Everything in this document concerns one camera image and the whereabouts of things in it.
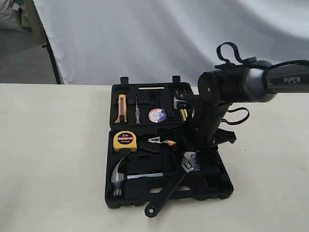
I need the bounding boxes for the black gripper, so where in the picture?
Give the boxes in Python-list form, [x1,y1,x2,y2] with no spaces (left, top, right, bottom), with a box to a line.
[185,97,236,169]

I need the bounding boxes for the adjustable wrench black handle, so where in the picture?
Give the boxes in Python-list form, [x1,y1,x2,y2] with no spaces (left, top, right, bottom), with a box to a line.
[144,151,200,218]

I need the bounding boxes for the black plastic tool case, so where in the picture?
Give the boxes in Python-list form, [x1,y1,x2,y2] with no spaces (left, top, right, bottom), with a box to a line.
[105,76,234,208]

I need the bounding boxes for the black electrical tape roll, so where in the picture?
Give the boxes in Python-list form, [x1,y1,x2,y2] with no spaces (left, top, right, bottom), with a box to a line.
[148,108,167,123]

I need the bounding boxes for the claw hammer black grip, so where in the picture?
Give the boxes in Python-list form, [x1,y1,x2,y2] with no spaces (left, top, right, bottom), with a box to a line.
[110,156,220,196]

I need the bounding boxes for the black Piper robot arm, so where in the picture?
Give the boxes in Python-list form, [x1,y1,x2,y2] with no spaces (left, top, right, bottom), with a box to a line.
[180,58,309,165]

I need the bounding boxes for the long yellow black screwdriver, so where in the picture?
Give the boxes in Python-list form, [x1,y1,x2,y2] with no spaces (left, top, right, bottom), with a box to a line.
[180,109,188,122]

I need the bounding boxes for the clear test pen screwdriver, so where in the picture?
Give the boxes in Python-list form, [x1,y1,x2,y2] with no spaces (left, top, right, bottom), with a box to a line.
[135,95,140,124]

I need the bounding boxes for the yellow tape measure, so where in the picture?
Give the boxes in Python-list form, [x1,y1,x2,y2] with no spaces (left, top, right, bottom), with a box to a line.
[113,130,137,152]

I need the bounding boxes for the orange utility knife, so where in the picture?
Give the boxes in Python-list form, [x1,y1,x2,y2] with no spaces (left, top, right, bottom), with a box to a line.
[115,94,127,123]

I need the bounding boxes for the white backdrop cloth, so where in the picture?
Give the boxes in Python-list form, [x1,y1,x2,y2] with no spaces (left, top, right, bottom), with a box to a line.
[34,0,309,85]

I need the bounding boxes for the black backdrop stand pole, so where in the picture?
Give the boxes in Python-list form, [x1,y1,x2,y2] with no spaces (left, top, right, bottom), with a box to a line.
[33,2,62,85]

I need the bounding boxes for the white sack in background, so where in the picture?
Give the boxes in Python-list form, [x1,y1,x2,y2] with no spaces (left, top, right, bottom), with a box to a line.
[0,0,21,30]

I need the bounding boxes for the orange handled pliers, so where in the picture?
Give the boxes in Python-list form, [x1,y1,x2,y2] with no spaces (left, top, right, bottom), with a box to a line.
[147,136,176,146]

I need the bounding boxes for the wrist camera with black bracket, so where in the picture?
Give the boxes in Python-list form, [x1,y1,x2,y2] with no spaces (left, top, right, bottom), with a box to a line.
[173,89,197,110]

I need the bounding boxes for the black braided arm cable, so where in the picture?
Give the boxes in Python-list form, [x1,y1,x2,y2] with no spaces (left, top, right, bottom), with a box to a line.
[214,42,309,126]

